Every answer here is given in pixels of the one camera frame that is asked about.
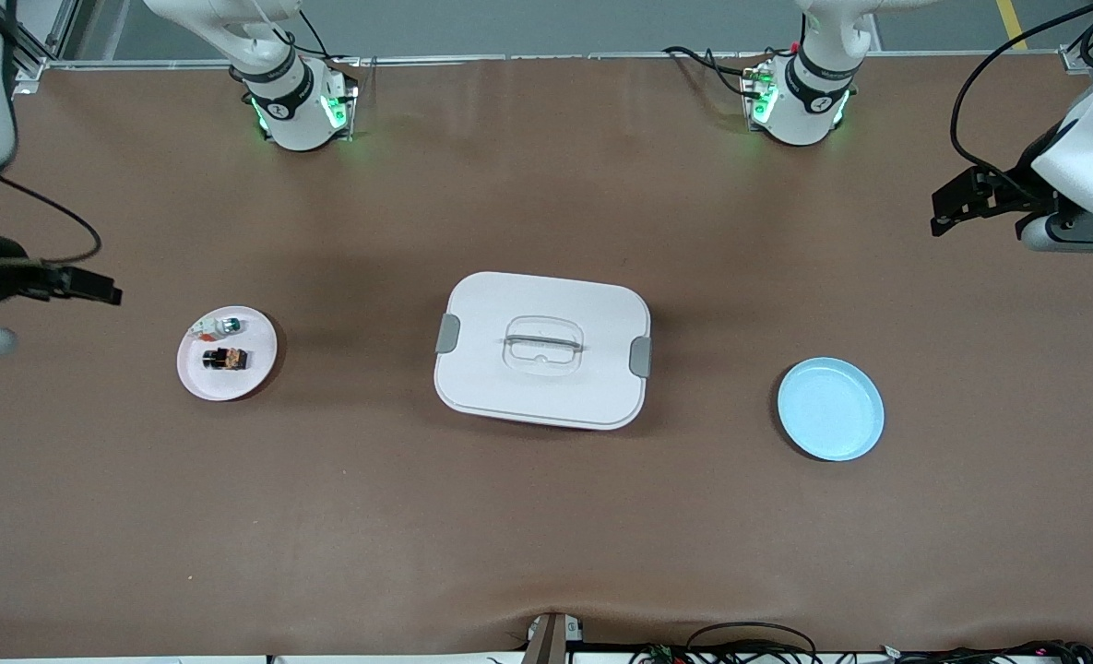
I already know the white lidded plastic box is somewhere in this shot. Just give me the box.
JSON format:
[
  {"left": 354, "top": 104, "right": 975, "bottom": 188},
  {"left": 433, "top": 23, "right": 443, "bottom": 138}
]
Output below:
[{"left": 434, "top": 271, "right": 653, "bottom": 432}]

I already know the pink round plate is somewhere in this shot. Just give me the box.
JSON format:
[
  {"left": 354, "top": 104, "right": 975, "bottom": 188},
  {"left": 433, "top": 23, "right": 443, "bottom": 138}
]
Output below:
[{"left": 177, "top": 305, "right": 279, "bottom": 402}]

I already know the light blue round plate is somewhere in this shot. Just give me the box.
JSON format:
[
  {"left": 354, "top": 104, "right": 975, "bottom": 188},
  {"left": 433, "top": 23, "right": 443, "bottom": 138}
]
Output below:
[{"left": 777, "top": 357, "right": 885, "bottom": 462}]

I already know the silver base mounting plate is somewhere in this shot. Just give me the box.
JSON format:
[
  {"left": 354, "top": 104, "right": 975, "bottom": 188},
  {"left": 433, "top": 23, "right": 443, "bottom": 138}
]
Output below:
[
  {"left": 738, "top": 57, "right": 859, "bottom": 141},
  {"left": 249, "top": 55, "right": 360, "bottom": 146}
]

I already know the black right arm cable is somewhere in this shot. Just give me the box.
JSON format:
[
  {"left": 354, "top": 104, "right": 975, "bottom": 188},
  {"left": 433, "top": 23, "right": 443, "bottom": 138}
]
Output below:
[{"left": 0, "top": 173, "right": 104, "bottom": 267}]

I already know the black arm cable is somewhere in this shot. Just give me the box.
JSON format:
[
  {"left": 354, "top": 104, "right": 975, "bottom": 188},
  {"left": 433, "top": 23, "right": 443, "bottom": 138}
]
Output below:
[
  {"left": 0, "top": 173, "right": 104, "bottom": 267},
  {"left": 949, "top": 0, "right": 1093, "bottom": 206}
]

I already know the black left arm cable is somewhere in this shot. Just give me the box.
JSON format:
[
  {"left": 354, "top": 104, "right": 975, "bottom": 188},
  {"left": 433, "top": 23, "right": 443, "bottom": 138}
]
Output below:
[{"left": 949, "top": 0, "right": 1093, "bottom": 206}]

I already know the aluminium corner frame profile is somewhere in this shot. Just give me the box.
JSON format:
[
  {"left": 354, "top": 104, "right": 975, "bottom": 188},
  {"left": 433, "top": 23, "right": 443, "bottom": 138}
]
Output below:
[{"left": 9, "top": 0, "right": 84, "bottom": 99}]

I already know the black base cable bundle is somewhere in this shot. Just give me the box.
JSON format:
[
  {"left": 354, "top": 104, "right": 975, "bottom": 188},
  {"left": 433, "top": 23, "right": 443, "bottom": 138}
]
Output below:
[{"left": 663, "top": 44, "right": 770, "bottom": 99}]

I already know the gray folding lid handle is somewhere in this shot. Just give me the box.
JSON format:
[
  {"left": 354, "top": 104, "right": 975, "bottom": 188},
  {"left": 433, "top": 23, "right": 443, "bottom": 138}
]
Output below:
[{"left": 503, "top": 334, "right": 588, "bottom": 362}]

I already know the aluminium table edge rail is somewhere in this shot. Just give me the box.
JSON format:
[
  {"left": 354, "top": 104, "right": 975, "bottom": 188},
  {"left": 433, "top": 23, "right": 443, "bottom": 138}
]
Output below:
[{"left": 48, "top": 50, "right": 1080, "bottom": 72}]

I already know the black table edge cable bundle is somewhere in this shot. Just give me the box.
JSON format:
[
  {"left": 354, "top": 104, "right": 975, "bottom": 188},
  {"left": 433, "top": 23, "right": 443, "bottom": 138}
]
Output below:
[{"left": 634, "top": 622, "right": 1093, "bottom": 664}]

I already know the camera mount post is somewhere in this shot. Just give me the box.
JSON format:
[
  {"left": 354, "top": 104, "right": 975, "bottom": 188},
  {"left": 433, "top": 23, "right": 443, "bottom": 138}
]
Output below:
[{"left": 522, "top": 611, "right": 587, "bottom": 664}]

